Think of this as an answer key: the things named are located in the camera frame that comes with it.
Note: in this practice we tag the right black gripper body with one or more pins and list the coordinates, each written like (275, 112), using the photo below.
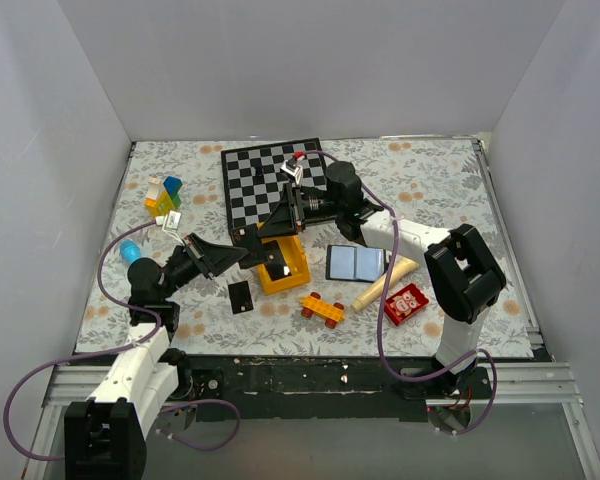
(310, 207)

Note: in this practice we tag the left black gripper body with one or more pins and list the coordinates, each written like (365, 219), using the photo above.
(186, 266)

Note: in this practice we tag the yellow plastic bin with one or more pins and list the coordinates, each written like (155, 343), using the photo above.
(295, 257)

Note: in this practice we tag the black leather card holder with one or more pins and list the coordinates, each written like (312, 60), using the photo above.
(355, 263)

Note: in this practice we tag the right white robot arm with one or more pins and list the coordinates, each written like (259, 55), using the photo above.
(465, 277)

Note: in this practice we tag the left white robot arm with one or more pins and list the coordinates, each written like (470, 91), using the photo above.
(105, 434)

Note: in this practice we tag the black card on table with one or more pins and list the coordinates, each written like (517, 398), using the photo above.
(240, 297)

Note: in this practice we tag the black white chessboard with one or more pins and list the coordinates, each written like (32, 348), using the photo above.
(253, 183)

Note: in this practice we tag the blue toy microphone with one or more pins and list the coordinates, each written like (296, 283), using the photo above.
(129, 252)

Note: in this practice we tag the colourful stacked toy blocks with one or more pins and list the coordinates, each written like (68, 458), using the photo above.
(162, 196)

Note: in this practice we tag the orange toy car block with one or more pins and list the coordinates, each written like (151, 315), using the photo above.
(331, 314)

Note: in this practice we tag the floral table mat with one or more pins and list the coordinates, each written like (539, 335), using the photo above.
(434, 182)

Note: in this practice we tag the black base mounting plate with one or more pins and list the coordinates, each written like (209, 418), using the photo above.
(299, 388)

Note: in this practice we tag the red owl toy block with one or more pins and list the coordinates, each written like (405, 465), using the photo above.
(404, 304)

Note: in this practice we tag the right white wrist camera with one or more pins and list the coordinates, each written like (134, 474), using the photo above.
(292, 168)

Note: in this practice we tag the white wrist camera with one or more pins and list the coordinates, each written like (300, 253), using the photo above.
(169, 224)
(292, 168)

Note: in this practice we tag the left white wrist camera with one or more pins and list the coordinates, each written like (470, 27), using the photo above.
(169, 224)

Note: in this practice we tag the aluminium frame rail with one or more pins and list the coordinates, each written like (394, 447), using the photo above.
(67, 384)

